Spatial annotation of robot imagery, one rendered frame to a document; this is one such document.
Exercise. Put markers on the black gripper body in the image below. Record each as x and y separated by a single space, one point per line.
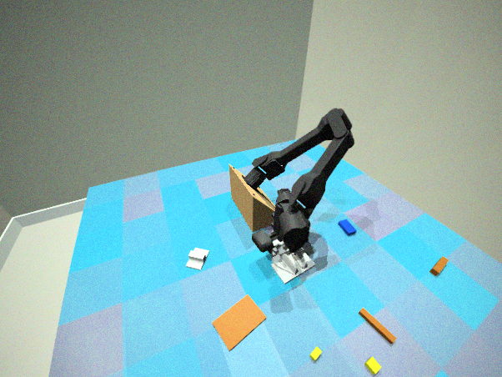
265 241

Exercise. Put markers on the orange rectangular bar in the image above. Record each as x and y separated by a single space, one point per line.
377 325

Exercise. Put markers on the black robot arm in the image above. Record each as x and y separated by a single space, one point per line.
310 187

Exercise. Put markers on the small blue rectangular block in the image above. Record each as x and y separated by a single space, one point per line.
347 227

